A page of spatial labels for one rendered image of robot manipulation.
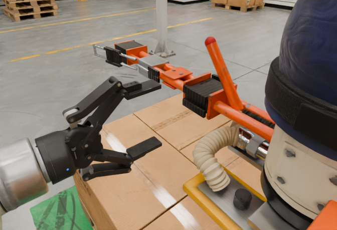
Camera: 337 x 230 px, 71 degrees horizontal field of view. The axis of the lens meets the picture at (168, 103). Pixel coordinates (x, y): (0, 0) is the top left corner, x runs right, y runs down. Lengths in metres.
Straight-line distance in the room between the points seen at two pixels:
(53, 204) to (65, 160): 1.36
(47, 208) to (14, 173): 1.37
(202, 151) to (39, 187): 0.27
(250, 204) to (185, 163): 0.62
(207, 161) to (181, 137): 0.74
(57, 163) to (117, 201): 0.59
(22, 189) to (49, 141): 0.07
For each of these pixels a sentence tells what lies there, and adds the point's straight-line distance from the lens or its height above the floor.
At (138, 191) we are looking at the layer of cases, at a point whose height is 0.54.
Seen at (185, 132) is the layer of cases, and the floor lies 0.54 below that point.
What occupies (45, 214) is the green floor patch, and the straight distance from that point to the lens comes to 1.71.
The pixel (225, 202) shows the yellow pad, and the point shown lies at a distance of 0.46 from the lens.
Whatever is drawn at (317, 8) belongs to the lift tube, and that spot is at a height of 1.26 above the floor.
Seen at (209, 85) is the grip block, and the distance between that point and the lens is 0.53.
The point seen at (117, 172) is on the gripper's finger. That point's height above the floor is 0.95.
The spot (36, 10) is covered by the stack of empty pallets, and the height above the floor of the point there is 0.17.
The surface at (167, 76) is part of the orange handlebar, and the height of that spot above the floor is 1.05.
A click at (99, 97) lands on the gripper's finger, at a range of 0.37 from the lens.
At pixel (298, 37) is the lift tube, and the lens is 0.30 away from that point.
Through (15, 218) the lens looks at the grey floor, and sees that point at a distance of 1.78.
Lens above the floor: 1.30
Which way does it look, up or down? 32 degrees down
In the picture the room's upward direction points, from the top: straight up
